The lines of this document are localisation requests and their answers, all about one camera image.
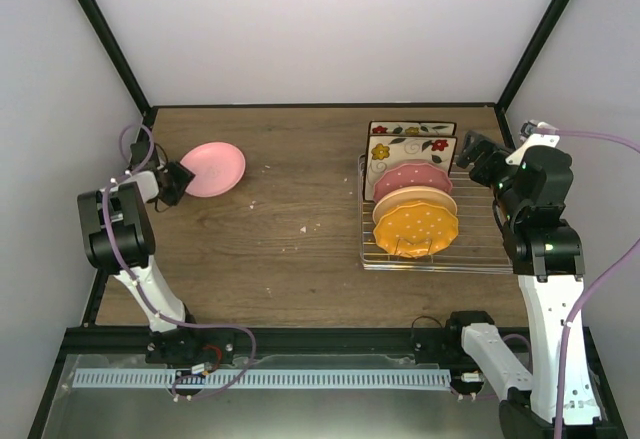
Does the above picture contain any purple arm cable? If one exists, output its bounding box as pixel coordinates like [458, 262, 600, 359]
[102, 123, 259, 400]
[542, 128, 640, 439]

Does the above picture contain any pink polka dot plate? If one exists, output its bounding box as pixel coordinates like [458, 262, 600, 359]
[372, 161, 453, 202]

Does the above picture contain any right black frame post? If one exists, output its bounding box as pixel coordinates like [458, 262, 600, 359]
[496, 0, 571, 116]

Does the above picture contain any metal wire dish rack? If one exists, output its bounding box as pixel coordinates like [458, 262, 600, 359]
[358, 154, 512, 274]

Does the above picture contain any left black frame post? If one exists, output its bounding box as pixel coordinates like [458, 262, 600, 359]
[77, 0, 152, 117]

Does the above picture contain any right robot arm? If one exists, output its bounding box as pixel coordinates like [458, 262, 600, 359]
[444, 132, 619, 438]

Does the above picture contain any plain pink round plate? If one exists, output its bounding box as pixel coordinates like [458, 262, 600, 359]
[180, 142, 246, 198]

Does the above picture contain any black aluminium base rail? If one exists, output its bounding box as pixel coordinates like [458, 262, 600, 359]
[64, 326, 591, 366]

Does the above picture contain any square floral plate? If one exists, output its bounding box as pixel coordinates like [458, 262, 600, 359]
[363, 134, 457, 201]
[369, 121, 457, 137]

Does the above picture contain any white slotted cable duct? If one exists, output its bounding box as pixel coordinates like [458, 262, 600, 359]
[72, 368, 451, 391]

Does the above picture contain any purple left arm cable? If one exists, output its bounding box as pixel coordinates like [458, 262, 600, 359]
[102, 123, 259, 400]

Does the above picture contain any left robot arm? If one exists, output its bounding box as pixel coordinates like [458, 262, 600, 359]
[76, 169, 187, 333]

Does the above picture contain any black frame post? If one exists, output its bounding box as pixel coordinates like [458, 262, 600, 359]
[496, 0, 571, 116]
[77, 0, 152, 117]

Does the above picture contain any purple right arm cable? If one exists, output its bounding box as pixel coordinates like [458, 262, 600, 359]
[542, 128, 640, 439]

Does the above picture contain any cream bear print plate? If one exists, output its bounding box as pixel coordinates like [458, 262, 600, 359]
[372, 186, 458, 224]

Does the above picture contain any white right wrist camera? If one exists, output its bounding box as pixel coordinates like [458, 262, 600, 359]
[505, 121, 559, 166]

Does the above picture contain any orange polka dot plate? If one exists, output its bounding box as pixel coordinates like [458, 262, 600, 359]
[373, 201, 459, 259]

